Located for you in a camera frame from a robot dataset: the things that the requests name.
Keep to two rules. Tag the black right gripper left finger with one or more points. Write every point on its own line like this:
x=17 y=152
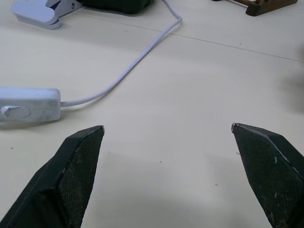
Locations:
x=59 y=180

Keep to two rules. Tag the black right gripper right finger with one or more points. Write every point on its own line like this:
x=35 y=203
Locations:
x=268 y=175

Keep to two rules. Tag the white clamp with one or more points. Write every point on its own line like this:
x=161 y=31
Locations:
x=45 y=12

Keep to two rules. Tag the dark green base object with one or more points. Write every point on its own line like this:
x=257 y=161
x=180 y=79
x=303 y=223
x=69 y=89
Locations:
x=118 y=6

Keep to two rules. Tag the brown wooden stand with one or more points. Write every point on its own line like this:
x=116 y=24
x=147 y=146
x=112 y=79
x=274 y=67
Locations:
x=268 y=7

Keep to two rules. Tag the white inline switch box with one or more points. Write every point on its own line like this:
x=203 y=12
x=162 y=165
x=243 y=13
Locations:
x=28 y=105

